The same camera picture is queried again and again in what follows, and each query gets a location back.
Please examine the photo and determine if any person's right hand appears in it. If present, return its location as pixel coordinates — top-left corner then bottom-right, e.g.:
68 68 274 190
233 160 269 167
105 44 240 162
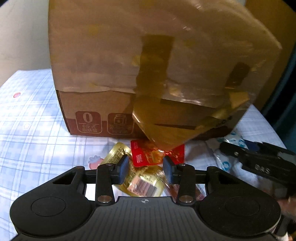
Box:
277 197 296 221

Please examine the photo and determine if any small red snack packet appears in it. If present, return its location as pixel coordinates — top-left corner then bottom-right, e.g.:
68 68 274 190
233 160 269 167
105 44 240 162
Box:
130 140 185 168

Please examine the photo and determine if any white blue snack packet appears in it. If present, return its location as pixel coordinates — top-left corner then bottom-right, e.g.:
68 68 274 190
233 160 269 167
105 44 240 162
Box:
185 132 275 194

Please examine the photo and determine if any brown cardboard box with liner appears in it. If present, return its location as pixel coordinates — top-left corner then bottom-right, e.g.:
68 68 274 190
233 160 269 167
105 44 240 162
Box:
48 1 281 150

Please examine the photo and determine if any blue plaid bed sheet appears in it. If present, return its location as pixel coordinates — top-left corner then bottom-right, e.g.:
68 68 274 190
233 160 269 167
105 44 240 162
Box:
0 68 289 241

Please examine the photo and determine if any olive green snack packet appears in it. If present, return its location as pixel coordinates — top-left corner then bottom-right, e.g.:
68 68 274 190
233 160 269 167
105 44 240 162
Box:
101 142 165 197

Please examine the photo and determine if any dark brown snack packet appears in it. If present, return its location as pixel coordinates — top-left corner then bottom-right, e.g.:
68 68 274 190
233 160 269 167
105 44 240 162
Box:
165 183 206 203

